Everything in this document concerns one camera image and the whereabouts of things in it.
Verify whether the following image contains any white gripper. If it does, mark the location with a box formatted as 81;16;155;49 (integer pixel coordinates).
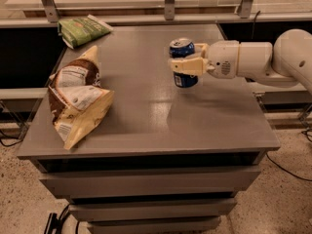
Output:
168;41;240;79

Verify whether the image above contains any blue pepsi can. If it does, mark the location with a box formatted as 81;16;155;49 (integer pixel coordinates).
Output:
169;38;198;88

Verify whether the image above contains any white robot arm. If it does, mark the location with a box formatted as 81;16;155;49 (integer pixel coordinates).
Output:
168;29;312;94

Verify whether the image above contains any grey drawer cabinet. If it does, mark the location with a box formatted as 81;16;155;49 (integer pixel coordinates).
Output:
18;25;280;234

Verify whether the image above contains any green chip bag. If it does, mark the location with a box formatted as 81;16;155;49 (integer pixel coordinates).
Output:
58;15;113;49

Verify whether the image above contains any yellow brown chip bag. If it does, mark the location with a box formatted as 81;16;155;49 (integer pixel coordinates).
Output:
48;46;114;150

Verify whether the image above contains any black plug bottom floor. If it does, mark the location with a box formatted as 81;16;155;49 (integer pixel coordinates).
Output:
43;205;70;234

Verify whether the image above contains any black hanging cable back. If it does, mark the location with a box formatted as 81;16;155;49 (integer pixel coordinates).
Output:
250;10;262;41

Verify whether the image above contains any right metal bracket post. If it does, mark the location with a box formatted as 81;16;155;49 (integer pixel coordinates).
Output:
237;0;254;19

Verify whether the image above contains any metal bracket post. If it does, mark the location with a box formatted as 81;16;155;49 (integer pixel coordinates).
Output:
41;0;59;22
237;0;254;19
164;0;176;20

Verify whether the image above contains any middle metal bracket post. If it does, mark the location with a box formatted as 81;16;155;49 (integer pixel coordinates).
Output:
164;0;176;20

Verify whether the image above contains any left metal bracket post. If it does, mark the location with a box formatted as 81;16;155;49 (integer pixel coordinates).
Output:
41;0;59;22

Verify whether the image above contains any black cable right floor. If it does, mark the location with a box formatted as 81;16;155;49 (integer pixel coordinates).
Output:
265;151;312;183

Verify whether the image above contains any black cable floor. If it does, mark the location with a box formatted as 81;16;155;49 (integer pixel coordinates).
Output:
0;129;23;148
265;151;312;183

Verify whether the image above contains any black cable left floor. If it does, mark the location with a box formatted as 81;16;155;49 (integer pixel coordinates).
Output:
0;129;23;148

